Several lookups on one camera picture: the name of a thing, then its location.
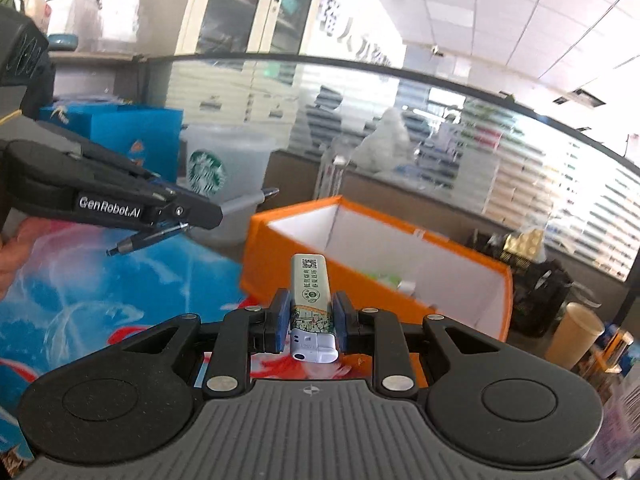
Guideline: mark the Starbucks plastic cup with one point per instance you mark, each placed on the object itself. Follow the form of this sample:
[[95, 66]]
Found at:
[[222, 162]]

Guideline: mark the white USB charger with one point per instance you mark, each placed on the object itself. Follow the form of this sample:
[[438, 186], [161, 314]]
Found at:
[[407, 288]]

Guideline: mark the blue paper bag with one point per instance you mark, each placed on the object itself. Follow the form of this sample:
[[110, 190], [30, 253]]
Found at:
[[149, 136]]

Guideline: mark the beige storage cabinet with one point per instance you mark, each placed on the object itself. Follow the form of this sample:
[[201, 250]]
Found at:
[[275, 26]]

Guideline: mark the yellow building block plate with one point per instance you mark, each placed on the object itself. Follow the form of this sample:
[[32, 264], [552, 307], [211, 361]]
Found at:
[[528, 245]]

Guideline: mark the AGON colourful desk mat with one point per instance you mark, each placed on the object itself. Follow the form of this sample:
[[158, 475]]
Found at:
[[71, 300]]

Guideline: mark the orange cardboard box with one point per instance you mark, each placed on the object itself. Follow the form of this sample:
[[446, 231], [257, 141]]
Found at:
[[451, 279]]

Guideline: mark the gold copper coil spool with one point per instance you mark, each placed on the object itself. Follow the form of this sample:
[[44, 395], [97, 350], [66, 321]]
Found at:
[[618, 343]]

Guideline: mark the white green lighter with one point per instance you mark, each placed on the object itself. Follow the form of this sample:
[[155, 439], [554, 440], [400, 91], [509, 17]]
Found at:
[[312, 331]]

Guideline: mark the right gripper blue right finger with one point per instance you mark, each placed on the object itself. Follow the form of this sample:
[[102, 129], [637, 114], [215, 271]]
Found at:
[[345, 320]]

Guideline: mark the grey tall product box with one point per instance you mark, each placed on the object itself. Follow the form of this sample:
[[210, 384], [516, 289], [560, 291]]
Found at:
[[333, 164]]

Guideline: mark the brown paper cup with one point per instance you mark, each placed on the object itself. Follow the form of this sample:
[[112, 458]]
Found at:
[[579, 328]]

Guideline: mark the black mesh desk organizer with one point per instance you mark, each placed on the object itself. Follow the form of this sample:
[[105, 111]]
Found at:
[[539, 289]]

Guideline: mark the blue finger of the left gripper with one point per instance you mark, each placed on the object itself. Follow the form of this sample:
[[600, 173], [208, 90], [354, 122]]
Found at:
[[184, 206], [154, 184]]

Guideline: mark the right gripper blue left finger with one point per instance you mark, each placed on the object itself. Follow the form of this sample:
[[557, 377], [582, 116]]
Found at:
[[277, 320]]

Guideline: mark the person left hand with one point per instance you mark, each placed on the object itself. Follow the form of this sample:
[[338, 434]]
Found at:
[[17, 249]]

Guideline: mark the black silver screwdriver pen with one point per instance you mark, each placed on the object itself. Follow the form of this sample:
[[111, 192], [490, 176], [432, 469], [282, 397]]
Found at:
[[141, 240]]

